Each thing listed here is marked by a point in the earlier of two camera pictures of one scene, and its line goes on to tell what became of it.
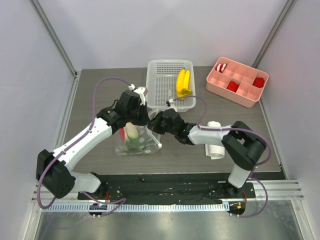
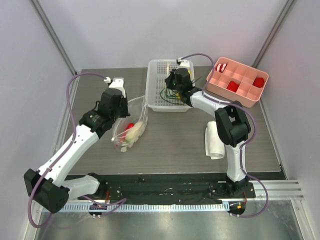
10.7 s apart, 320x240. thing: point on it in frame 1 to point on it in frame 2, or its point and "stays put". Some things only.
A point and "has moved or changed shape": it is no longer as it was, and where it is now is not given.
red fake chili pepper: [122, 132] has moved or changed shape
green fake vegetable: [133, 146] to [164, 93]
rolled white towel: [214, 152] stays put
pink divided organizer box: [236, 82] stays put
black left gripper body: [138, 116] to [122, 111]
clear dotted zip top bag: [136, 139] has moved or changed shape
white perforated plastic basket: [161, 84] stays put
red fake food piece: [232, 86] stays put
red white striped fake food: [220, 67] stays put
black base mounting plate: [166, 186] stays put
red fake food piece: [259, 82] stays put
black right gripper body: [157, 122] to [171, 81]
